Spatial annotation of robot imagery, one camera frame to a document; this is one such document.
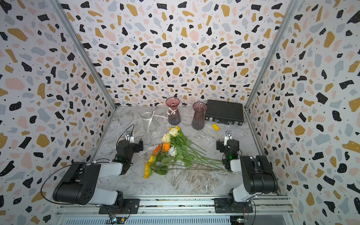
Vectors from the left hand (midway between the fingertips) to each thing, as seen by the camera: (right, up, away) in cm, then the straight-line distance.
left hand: (134, 138), depth 92 cm
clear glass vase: (+6, +16, +6) cm, 18 cm away
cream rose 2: (+21, 0, 0) cm, 21 cm away
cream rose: (+25, +4, +5) cm, 26 cm away
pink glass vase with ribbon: (+25, +15, +8) cm, 31 cm away
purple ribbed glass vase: (+43, +12, +21) cm, 50 cm away
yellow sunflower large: (+20, -19, -7) cm, 28 cm away
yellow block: (+57, +7, +17) cm, 59 cm away
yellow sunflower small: (+14, -12, -6) cm, 19 cm away
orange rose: (+21, -6, +1) cm, 22 cm away
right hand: (+62, -1, +3) cm, 63 cm away
